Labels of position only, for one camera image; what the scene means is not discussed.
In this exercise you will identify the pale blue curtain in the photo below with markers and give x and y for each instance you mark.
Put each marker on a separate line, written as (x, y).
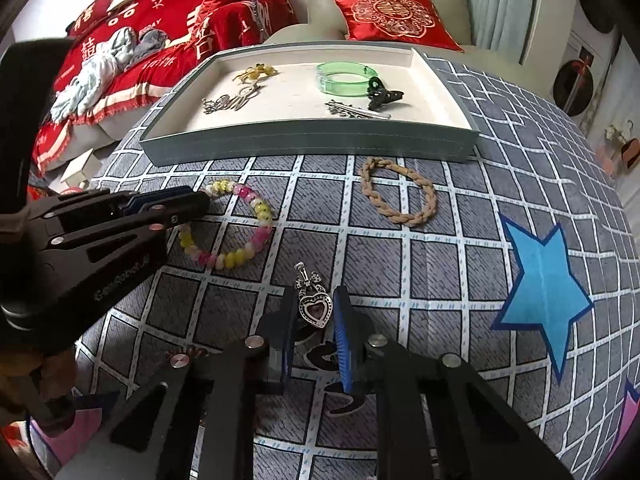
(500, 0)

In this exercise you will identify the beige sofa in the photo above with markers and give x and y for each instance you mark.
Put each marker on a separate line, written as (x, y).
(82, 135)

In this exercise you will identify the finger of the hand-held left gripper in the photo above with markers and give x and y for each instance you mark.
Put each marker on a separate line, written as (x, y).
(110, 200)
(150, 222)

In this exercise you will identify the small hanger rack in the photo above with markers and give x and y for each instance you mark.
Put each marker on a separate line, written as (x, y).
(620, 152)

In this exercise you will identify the silver heart pendant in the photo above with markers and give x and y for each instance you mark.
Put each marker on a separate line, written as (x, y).
(312, 305)

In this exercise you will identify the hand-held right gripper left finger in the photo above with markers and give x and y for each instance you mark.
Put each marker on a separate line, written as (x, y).
(287, 330)

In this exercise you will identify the red embroidered cushion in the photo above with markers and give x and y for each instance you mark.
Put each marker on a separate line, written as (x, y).
(395, 17)

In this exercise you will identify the silver hair clip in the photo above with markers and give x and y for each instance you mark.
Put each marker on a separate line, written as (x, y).
(355, 111)

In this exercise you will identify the white box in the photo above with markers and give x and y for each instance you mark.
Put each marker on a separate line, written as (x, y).
(82, 167)

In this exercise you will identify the green translucent bangle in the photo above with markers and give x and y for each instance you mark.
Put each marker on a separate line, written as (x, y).
(345, 80)

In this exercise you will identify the silver key charm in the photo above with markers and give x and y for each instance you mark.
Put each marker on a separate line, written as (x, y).
(232, 101)

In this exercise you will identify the red pillow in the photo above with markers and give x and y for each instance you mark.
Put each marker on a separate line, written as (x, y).
(95, 12)

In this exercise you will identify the grey garment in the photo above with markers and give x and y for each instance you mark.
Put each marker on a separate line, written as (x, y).
(147, 45)

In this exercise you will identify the black hair claw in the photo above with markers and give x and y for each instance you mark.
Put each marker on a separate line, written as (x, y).
(382, 95)

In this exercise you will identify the gold brooch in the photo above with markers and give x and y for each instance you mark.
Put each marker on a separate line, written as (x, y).
(255, 72)

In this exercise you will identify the grey jewelry tray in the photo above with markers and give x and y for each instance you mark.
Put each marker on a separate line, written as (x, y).
(310, 125)

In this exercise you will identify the pale blue clothes pile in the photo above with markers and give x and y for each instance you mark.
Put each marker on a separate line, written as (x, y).
(92, 75)

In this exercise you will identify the person's left hand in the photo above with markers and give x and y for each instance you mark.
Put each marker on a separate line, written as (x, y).
(55, 372)

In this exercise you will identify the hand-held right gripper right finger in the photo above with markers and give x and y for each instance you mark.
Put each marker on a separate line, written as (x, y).
(345, 340)

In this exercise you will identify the red printed blanket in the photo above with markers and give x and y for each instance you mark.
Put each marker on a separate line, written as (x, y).
(210, 5)

